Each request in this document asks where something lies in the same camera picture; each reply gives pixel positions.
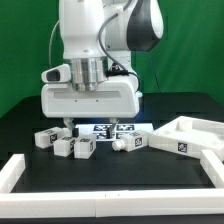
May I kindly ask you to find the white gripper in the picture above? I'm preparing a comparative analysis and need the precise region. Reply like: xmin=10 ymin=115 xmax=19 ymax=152
xmin=41 ymin=79 xmax=139 ymax=138

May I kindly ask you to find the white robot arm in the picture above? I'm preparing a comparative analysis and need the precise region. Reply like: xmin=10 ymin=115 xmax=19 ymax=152
xmin=41 ymin=0 xmax=164 ymax=130

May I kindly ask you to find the white front fence bar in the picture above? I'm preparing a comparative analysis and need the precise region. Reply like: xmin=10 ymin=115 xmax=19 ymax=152
xmin=0 ymin=189 xmax=224 ymax=218

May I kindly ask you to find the white square tabletop part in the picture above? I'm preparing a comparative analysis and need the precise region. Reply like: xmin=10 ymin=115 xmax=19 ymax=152
xmin=149 ymin=116 xmax=224 ymax=161

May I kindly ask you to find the white left fence bar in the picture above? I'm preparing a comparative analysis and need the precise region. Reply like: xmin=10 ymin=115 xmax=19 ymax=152
xmin=0 ymin=154 xmax=26 ymax=194

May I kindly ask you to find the grey cable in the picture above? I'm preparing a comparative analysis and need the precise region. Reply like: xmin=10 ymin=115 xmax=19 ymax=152
xmin=48 ymin=19 xmax=62 ymax=68

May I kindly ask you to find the paper sheet with tags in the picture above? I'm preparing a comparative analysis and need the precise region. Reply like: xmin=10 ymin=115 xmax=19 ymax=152
xmin=74 ymin=123 xmax=155 ymax=141

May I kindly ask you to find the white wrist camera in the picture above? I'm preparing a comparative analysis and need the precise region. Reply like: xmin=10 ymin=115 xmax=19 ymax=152
xmin=41 ymin=64 xmax=71 ymax=83

